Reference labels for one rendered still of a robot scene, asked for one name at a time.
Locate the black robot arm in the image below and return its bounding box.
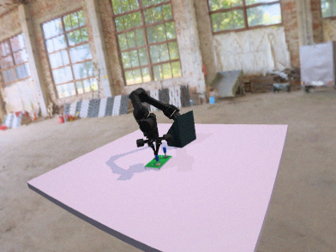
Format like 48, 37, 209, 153
129, 87, 181, 138

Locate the green circuit board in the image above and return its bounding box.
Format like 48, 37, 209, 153
145, 147, 172, 170

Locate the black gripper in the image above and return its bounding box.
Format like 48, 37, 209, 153
136, 127, 172, 156

